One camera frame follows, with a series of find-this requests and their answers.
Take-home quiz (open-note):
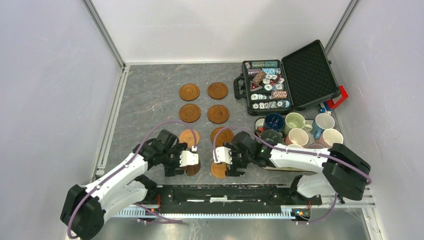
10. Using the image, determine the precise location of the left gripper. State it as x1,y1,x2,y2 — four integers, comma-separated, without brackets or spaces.
161,142,187,177

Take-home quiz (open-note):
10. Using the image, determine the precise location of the orange coaster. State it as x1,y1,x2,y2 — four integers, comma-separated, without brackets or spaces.
210,162,228,179

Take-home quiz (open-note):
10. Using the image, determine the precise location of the dark walnut coaster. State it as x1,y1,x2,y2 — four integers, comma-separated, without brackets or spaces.
184,162,201,176

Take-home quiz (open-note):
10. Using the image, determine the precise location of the light cork coaster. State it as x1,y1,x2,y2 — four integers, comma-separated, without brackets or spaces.
178,129,200,148

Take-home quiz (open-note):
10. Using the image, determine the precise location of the wooden coaster four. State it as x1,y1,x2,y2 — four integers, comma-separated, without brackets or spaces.
210,127,234,147

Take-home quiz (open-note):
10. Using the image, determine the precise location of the wooden coaster five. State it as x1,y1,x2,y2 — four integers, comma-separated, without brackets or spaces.
179,103,201,123

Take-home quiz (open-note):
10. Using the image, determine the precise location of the wooden coaster three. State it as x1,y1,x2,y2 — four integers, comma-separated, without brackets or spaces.
207,104,230,124

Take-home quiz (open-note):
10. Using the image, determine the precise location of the dark blue mug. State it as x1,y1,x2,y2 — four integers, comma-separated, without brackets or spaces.
264,113,286,132

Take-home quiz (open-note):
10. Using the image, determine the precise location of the wooden coaster one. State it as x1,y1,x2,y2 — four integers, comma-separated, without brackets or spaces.
179,83,200,102

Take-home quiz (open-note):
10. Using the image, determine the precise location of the wooden coaster two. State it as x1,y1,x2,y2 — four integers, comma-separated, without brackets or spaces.
207,82,229,100

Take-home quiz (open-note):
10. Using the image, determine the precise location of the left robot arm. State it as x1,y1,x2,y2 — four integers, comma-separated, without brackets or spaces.
59,129,197,240

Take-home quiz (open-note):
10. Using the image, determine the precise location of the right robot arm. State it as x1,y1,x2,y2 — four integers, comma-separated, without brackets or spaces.
214,131,372,204

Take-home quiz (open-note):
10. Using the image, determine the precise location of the grey green mug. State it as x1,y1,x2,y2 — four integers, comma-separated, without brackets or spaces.
260,129,283,144

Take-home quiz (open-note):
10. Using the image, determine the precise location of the white serving tray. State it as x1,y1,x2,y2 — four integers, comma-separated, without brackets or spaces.
255,117,317,173

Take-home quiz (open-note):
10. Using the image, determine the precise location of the peach pink mug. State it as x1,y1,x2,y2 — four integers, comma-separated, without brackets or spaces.
284,128,310,147

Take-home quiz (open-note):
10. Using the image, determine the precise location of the light green mug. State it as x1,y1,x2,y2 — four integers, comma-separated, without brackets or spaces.
283,112,313,134

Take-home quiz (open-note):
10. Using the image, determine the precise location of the mauve mug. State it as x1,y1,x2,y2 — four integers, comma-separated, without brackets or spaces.
308,142,326,149

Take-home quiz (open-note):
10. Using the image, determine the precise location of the light blue mug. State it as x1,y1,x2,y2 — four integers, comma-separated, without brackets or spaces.
310,113,336,140

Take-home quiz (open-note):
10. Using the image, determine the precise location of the black poker chip case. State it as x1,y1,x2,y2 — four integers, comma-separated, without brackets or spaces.
233,39,341,116

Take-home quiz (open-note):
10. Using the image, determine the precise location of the red plastic block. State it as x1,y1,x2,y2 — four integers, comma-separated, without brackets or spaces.
326,85,349,110

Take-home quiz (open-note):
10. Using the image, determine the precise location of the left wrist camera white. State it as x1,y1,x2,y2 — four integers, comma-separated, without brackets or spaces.
179,150,199,167

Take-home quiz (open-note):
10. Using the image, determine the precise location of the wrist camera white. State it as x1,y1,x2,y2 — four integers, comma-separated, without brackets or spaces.
213,146,233,165
179,150,199,167

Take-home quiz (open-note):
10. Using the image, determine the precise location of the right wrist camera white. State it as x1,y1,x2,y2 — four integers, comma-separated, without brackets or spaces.
213,146,233,165

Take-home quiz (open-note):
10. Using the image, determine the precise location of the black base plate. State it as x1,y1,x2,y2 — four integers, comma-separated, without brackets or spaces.
139,184,323,214

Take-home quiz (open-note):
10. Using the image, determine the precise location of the aluminium frame rail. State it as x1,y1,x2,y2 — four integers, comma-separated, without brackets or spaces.
74,184,377,220

